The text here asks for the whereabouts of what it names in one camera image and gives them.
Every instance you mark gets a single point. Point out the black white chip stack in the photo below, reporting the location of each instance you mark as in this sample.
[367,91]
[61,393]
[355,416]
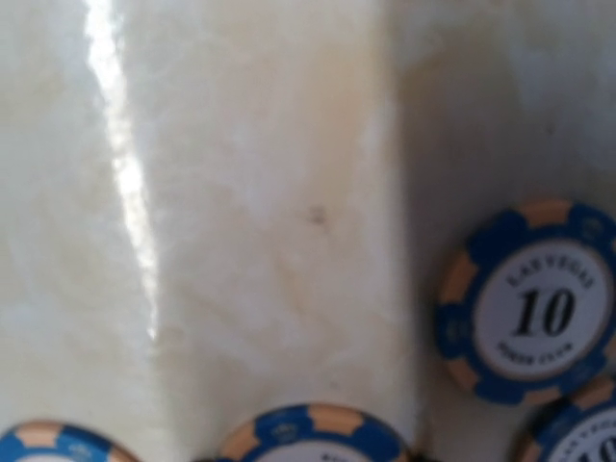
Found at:
[579,427]

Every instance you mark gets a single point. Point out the single black white chip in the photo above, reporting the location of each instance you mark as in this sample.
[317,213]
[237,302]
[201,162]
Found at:
[526,312]

